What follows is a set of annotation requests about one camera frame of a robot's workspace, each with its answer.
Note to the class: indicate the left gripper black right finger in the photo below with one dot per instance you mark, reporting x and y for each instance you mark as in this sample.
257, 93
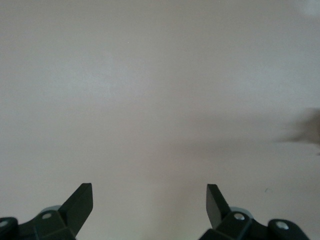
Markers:
217, 212

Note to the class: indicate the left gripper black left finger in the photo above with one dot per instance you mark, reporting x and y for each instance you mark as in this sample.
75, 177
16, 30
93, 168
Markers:
75, 212

